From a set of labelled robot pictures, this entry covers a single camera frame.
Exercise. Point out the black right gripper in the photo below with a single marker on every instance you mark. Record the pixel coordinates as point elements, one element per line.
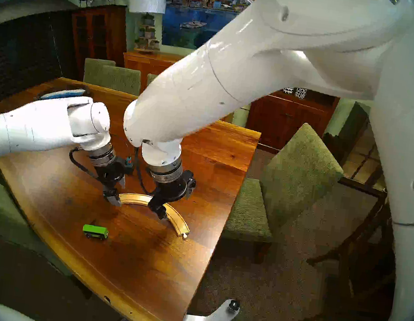
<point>170,191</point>

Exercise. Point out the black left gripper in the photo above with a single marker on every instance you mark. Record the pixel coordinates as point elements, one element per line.
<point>112,174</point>

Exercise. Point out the curved wooden track piece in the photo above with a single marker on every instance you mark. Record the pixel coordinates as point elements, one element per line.
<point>137,198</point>
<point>178,220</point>

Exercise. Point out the green toy bus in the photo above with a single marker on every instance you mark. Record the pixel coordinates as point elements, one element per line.
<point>95,231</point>

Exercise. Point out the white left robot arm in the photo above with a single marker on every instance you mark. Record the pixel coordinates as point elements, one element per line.
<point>37,128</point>

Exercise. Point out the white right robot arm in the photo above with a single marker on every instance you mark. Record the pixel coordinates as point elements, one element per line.
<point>281,58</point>

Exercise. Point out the oval tray blue inlay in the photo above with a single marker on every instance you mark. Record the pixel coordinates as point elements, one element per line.
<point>60,94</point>

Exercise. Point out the black knob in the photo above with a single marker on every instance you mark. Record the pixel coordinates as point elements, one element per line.
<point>234,304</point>

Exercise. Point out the wooden sideboard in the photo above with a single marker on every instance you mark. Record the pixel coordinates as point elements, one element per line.
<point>144,62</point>

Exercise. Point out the dark wooden bookshelf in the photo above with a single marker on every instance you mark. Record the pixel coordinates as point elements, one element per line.
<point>291,124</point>

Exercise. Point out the tiered wooden plant stand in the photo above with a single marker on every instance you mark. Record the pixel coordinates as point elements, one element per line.
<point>145,51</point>

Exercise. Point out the dark wooden glass-door cabinet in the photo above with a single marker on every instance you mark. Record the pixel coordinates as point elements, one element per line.
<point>96,33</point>

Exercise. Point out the small potted plant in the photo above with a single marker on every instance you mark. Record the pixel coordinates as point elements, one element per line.
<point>141,32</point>
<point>150,33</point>
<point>147,19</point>

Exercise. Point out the dark slatted window blind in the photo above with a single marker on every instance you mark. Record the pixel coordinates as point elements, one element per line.
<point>15,61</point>

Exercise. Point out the harbour town painting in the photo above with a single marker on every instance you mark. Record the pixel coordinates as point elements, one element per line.
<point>195,16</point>

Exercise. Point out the dark wooden chair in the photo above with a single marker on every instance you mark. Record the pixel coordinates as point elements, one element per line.
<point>349,256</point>

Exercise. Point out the white drum lampshade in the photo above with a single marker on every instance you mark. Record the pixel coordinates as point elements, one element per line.
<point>147,2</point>

